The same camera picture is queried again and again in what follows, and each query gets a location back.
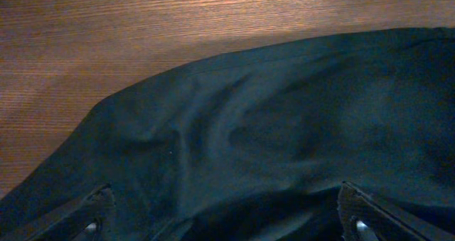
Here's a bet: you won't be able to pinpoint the black pants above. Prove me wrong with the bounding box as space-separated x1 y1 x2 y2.
1 28 454 240

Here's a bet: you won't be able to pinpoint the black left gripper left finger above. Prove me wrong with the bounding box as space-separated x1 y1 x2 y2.
23 184 116 240

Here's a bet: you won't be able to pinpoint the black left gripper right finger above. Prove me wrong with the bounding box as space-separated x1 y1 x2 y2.
338 182 454 241

